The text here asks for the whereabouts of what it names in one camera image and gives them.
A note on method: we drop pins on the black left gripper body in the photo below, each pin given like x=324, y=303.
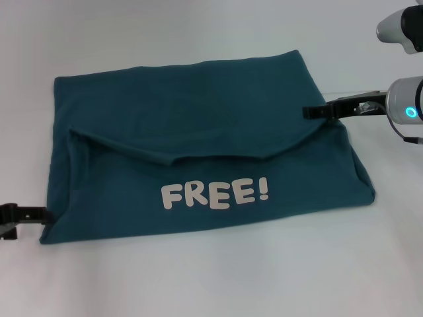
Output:
x=8, y=219

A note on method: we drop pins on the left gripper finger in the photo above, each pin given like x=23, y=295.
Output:
x=33, y=216

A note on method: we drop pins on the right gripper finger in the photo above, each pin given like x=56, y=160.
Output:
x=317, y=112

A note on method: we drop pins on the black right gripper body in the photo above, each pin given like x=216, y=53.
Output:
x=350, y=105

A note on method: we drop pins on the teal blue shirt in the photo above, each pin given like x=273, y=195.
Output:
x=215, y=148

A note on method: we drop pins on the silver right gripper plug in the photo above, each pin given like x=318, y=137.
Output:
x=367, y=108

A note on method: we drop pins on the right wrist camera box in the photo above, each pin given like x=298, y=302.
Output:
x=401, y=28

